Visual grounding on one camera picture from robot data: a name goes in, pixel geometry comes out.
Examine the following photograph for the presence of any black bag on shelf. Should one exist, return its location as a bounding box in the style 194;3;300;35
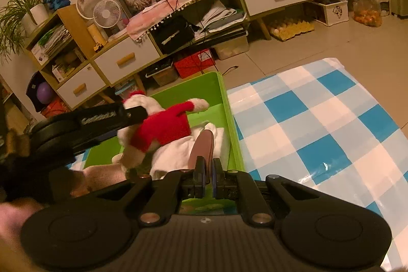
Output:
149;15;196;55

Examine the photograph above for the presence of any bag of oranges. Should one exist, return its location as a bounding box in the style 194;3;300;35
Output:
352;0;383;28

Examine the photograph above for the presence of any blue plastic box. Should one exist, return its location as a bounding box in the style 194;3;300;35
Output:
113;82;141;99

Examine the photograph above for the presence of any white desk fan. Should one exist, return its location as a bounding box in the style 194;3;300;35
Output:
93;0;122;37

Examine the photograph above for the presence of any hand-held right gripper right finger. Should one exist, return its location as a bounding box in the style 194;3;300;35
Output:
212;158;323;227

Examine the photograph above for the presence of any purple ball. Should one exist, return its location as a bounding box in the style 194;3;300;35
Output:
36;82;54;102

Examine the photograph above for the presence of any white fluffy plush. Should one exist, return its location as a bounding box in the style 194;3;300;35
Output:
150;122;225;180

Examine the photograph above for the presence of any white plant pot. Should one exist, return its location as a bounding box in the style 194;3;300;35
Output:
30;3;50;23
21;13;38;35

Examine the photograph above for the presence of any stack of books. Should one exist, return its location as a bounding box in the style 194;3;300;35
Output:
30;23;74;65

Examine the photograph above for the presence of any pile of papers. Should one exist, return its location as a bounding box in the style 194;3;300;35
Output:
193;1;247;37

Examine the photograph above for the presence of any blue white checked mat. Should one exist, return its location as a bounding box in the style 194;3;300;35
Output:
228;58;408;271

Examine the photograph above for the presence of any red box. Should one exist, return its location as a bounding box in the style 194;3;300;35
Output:
174;49;217;79

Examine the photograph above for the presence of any white crate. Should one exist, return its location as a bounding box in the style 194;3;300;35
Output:
314;0;349;27

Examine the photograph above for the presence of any pink table runner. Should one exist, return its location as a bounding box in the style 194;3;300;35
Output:
127;0;270;43

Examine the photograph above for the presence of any yellow egg tray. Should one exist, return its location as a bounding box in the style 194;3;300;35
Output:
266;17;316;42

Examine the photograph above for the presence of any clear storage box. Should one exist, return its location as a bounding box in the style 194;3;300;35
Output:
145;60;179;87

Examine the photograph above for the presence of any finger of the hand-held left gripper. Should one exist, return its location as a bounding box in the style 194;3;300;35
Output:
120;106;150;128

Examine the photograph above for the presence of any green potted plant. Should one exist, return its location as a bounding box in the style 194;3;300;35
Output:
0;0;52;59

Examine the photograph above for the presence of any beige plush toy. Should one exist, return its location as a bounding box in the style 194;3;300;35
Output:
72;128;215;199

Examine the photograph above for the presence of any cardboard tube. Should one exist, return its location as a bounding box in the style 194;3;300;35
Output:
87;24;107;43

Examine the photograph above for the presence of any green plastic bin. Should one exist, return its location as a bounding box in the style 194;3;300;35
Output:
83;71;245;215

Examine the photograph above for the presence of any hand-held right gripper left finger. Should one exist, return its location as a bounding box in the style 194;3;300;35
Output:
95;157;205;226

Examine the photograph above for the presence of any orange bag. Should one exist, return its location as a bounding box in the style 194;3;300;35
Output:
41;98;72;118

